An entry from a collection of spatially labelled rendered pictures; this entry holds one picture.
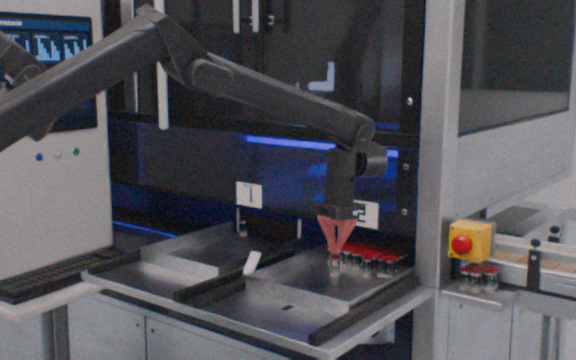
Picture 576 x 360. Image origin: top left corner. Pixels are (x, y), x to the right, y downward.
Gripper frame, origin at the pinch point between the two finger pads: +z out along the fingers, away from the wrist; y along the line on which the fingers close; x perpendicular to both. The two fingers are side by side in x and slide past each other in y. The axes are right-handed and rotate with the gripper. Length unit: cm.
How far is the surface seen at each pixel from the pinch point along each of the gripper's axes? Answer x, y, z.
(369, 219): 6.0, 22.7, -3.4
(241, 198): 45, 22, -3
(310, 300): 3.8, -1.7, 10.8
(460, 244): -17.2, 19.8, -1.9
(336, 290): 5.3, 10.0, 11.0
